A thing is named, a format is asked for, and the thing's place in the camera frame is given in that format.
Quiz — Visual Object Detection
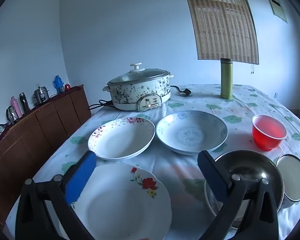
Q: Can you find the blue thermos jug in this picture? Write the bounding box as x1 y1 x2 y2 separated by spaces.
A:
52 75 65 93

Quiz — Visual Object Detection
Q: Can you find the pink thermos bottle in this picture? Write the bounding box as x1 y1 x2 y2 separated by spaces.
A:
11 96 23 118

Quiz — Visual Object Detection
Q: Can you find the white plate with blue pattern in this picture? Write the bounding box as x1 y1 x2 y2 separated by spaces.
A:
156 110 228 155

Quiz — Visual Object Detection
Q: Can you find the brown wooden sideboard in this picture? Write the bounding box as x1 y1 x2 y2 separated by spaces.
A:
0 84 92 228

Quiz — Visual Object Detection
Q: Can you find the white plate with pink floral rim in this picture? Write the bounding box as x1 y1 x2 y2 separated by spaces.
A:
87 117 156 161

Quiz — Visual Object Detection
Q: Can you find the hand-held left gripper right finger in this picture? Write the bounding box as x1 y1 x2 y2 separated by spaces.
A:
197 151 279 240

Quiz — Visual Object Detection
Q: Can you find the black power cord with plug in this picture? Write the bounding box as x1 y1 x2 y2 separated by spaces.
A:
87 85 191 110

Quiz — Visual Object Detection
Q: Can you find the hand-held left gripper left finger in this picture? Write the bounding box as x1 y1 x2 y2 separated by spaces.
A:
15 151 97 240

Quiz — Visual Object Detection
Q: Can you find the stainless steel bowl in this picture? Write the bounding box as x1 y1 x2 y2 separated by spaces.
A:
204 150 284 230

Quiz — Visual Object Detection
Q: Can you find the white wall panel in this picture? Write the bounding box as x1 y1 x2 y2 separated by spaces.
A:
264 0 289 24

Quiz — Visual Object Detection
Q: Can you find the red plastic bowl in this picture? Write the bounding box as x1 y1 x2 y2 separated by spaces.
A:
251 114 288 152

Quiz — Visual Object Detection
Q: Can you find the glass pot lid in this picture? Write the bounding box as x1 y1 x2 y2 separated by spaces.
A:
107 63 171 85

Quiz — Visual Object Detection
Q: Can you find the green thermos bottle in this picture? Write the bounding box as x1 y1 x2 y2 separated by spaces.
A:
220 58 233 99

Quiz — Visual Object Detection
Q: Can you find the black electric kettle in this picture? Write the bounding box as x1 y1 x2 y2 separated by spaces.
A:
6 106 18 124

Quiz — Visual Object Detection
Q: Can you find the speckled white electric cooking pot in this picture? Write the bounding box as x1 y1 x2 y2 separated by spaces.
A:
102 63 175 112

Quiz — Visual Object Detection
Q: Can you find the white plate with red flower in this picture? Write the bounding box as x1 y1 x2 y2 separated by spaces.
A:
57 163 172 240

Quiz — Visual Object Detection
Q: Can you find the bamboo window blind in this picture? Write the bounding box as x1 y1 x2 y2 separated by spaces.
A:
181 0 260 65

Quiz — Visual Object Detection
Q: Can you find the white enamel bowl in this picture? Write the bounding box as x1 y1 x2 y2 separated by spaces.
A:
276 154 300 209

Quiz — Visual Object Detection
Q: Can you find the steel rice cooker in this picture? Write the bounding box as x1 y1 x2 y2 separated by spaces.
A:
33 86 50 105

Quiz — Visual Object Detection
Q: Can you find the black thermos bottle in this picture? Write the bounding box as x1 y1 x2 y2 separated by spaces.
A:
19 92 31 113

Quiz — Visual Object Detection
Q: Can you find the white tablecloth with green clouds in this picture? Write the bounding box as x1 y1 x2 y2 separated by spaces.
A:
5 84 300 240

